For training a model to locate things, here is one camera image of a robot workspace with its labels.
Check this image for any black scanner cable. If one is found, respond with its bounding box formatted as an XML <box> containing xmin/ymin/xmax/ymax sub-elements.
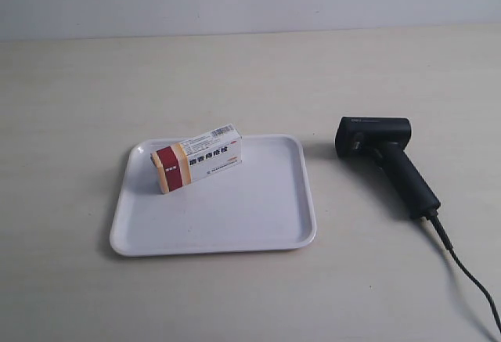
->
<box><xmin>420</xmin><ymin>211</ymin><xmax>501</xmax><ymax>335</ymax></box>

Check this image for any white red medicine box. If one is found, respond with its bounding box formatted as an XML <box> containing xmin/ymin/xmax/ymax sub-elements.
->
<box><xmin>150</xmin><ymin>124</ymin><xmax>242</xmax><ymax>194</ymax></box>

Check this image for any white plastic tray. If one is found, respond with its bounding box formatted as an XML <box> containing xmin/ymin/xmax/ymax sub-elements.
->
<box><xmin>110</xmin><ymin>134</ymin><xmax>316</xmax><ymax>257</ymax></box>

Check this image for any black handheld barcode scanner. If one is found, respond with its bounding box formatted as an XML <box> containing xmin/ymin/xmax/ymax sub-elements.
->
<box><xmin>334</xmin><ymin>117</ymin><xmax>441</xmax><ymax>220</ymax></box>

